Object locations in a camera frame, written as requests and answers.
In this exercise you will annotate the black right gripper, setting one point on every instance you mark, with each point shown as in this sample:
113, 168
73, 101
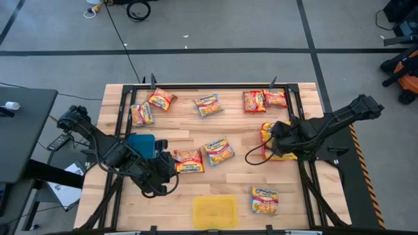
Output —
282, 138

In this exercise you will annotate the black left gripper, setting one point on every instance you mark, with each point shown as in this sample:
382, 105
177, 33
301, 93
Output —
160, 173

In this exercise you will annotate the red Maruchan ramen noodle pack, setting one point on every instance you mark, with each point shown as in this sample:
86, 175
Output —
162, 99
254, 102
275, 99
191, 161

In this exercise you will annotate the blue plastic bin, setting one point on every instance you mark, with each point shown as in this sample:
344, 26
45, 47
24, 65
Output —
140, 145

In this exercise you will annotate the yellow noodle packet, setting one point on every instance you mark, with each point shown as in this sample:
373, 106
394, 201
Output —
264, 200

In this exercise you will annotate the translucent yellow plastic bin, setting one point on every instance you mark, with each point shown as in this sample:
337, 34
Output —
215, 212

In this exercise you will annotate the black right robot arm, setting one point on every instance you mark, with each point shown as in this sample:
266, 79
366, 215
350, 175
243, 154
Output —
343, 117

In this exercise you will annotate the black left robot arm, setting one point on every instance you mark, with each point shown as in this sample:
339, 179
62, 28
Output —
107, 147

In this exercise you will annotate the red plastic bin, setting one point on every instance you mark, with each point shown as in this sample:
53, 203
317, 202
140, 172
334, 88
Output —
263, 150

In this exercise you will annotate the black platform with hazard stripe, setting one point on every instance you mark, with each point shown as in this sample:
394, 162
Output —
352, 196

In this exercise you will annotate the white paper sheet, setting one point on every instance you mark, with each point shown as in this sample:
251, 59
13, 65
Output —
65, 192

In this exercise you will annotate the black power adapter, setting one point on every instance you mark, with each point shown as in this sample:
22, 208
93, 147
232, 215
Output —
58, 142

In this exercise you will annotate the orange and black machine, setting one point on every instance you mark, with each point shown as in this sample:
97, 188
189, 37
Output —
408, 78

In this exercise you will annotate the black desk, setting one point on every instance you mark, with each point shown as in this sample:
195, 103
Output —
19, 147

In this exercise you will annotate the small white bottle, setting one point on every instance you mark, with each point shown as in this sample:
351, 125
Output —
12, 105

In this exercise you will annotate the black equipment case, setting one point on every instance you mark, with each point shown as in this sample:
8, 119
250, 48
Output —
405, 13

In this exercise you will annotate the yellow power plug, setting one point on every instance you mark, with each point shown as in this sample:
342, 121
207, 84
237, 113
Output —
98, 6

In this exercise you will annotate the black frame clamp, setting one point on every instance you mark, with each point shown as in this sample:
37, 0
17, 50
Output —
269, 230
153, 230
273, 83
153, 81

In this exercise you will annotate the small black table-level camera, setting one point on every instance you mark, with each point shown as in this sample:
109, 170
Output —
213, 232

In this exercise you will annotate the black aluminium table frame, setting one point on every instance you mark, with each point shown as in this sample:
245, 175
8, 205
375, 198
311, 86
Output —
212, 86

